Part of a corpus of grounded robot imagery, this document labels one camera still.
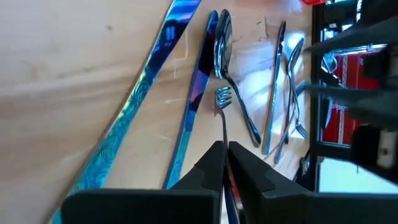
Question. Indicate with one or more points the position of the iridescent spoon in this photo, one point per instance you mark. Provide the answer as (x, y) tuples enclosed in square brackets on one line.
[(223, 43), (295, 54)]

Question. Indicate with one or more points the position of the iridescent table knife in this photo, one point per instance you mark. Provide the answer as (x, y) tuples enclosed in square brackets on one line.
[(273, 93), (140, 90), (196, 93)]

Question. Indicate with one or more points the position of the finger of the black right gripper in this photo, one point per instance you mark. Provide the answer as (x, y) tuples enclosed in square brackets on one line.
[(373, 35), (379, 109)]

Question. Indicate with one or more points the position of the red plastic bin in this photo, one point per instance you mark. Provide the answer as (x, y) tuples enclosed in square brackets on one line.
[(312, 2)]

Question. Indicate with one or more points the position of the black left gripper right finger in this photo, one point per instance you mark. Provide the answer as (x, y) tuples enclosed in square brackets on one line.
[(311, 208)]

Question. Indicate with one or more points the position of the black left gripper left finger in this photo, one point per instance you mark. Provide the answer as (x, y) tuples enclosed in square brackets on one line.
[(140, 207)]

